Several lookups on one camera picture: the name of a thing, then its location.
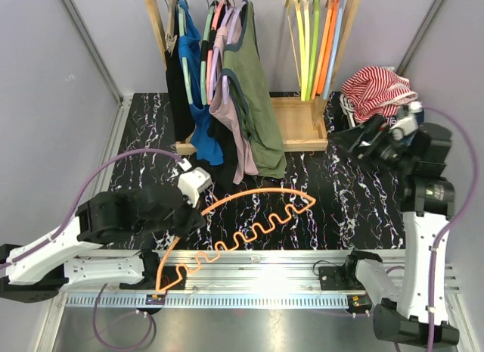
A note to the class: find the blue top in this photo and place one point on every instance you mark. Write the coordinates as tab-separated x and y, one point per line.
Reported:
208	149

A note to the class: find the olive green top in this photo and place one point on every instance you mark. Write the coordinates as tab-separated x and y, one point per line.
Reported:
249	91

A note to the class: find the mint green hanger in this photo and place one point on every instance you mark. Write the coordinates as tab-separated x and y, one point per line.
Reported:
184	59

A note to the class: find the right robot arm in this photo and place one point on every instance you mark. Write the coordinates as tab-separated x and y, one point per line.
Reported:
414	314

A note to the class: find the lime green empty hanger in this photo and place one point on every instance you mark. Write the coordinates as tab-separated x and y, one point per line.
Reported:
314	22

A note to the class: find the black white striped tank top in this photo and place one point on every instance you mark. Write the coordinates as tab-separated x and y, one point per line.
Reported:
343	98

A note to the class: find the red white striped top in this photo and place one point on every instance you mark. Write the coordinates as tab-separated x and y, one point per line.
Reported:
376	90

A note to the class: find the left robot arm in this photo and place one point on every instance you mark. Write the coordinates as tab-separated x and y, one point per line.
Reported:
60	260

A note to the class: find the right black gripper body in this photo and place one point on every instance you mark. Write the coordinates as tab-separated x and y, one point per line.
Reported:
383	147

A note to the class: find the cream empty hanger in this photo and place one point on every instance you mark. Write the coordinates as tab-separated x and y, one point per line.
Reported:
306	26

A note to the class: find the white laundry basket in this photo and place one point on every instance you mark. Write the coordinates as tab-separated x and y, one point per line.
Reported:
348	110

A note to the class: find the orange empty hanger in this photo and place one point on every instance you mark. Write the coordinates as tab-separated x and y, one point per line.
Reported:
330	31
323	53

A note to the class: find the light blue empty hanger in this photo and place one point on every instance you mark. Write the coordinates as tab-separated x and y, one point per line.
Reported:
335	43

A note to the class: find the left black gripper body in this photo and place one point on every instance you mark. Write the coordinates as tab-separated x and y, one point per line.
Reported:
184	219

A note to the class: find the mauve pink top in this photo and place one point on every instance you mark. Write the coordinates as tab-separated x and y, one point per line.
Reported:
246	162

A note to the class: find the orange hanger with red top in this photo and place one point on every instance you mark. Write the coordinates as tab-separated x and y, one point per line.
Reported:
238	237

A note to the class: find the yellow plastic hanger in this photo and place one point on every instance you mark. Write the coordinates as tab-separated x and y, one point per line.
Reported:
294	14

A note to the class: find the lilac hanger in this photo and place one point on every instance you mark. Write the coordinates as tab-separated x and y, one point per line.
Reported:
222	22

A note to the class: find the purple hanger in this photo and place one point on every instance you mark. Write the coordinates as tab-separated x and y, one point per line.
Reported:
225	87

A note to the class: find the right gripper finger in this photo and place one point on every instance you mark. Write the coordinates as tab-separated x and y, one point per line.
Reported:
363	132
355	148

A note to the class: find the black garment on clip hanger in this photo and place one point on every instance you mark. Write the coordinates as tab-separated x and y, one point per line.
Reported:
181	113

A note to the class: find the wooden clothes rack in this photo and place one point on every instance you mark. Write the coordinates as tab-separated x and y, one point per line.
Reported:
301	123

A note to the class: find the pink hanger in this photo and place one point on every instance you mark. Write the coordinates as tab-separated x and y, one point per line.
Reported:
219	7

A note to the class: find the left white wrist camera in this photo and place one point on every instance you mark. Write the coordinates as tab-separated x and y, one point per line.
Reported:
193	181

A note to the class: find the wooden clip hanger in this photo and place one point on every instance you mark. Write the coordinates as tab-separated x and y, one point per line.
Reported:
170	36

